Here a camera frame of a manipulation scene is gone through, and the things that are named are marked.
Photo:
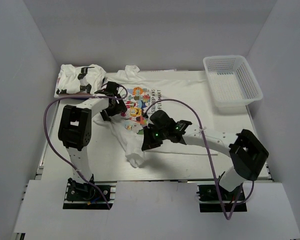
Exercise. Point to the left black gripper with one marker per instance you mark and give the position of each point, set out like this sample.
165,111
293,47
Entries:
120,107

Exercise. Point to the white cartoon print t-shirt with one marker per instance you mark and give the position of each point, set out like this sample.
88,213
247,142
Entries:
149,100

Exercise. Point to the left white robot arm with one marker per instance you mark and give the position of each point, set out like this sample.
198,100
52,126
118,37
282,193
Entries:
75,129

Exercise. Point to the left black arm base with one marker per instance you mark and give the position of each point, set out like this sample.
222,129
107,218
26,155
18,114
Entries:
82,196

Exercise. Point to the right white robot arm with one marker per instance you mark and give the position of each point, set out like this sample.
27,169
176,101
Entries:
247,153

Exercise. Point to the white plastic mesh basket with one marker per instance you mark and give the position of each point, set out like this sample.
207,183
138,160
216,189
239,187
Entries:
231,82

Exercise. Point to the white black print t-shirt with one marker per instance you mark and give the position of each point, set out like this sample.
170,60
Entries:
79,79

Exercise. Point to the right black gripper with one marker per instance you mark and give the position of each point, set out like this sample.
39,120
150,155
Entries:
149,143

